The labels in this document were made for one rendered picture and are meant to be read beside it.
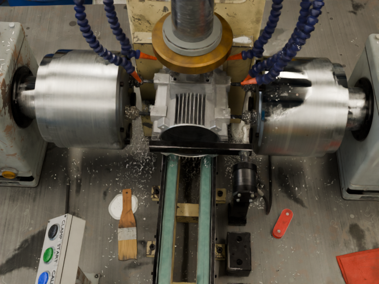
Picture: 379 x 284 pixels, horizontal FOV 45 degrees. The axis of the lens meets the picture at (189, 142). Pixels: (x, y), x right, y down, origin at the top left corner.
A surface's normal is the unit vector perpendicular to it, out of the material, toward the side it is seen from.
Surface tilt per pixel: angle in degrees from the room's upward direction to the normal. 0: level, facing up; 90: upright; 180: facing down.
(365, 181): 90
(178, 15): 90
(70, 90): 28
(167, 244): 0
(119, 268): 0
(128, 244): 1
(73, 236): 50
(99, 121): 58
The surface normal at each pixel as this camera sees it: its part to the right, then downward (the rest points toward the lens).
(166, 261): 0.00, -0.51
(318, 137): -0.04, 0.62
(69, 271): 0.76, -0.30
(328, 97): -0.02, -0.11
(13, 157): -0.04, 0.86
